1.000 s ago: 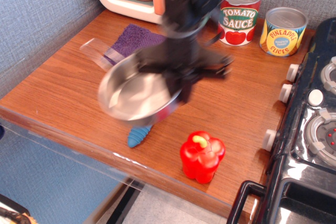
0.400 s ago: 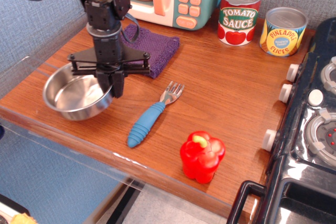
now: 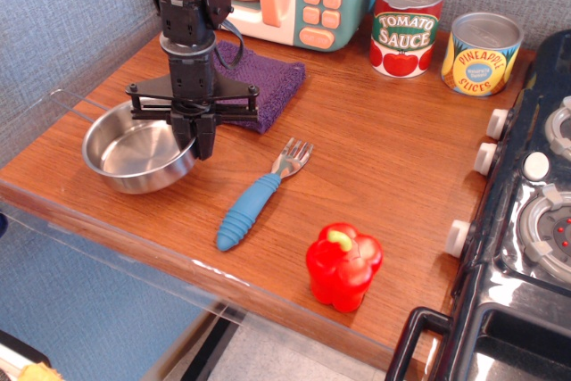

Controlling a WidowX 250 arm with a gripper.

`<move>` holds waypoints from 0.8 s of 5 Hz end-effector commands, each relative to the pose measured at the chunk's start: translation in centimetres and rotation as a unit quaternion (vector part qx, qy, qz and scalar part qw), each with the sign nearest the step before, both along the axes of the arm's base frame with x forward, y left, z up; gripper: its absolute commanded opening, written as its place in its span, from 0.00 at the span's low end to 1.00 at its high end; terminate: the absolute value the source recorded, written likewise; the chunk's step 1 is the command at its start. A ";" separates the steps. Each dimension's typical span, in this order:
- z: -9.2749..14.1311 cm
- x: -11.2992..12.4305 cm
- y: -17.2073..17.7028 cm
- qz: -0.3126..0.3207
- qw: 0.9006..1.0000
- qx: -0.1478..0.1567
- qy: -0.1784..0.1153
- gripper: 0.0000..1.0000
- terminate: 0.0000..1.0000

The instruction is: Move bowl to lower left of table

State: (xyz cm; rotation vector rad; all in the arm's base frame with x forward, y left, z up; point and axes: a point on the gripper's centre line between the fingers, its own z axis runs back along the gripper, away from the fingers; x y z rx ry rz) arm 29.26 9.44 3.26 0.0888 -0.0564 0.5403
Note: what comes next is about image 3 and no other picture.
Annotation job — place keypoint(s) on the red toy bell pepper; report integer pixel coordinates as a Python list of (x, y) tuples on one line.
[(342, 264)]

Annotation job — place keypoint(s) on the white stove knob rear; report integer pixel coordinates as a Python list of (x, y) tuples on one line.
[(496, 123)]

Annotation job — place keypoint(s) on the white stove knob front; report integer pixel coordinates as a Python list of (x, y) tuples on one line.
[(456, 238)]

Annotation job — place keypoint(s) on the tomato sauce can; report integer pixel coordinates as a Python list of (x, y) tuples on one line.
[(403, 36)]

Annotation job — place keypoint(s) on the blue handled toy fork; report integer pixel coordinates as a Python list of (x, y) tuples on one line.
[(243, 214)]

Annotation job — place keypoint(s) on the pineapple slices can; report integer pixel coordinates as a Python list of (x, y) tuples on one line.
[(481, 53)]

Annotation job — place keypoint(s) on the white stove knob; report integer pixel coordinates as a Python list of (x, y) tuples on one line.
[(484, 158), (456, 238), (496, 123)]

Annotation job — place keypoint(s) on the small stainless steel pot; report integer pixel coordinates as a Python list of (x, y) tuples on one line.
[(131, 156)]

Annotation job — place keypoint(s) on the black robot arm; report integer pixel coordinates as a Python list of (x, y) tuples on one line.
[(195, 23)]

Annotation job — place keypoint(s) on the black toy stove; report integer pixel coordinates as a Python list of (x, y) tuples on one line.
[(510, 316)]

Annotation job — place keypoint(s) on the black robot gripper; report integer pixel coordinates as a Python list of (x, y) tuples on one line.
[(194, 88)]

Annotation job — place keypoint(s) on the purple folded cloth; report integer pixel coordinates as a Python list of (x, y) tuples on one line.
[(277, 81)]

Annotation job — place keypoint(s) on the white stove knob middle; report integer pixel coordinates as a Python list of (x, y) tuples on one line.
[(484, 158)]

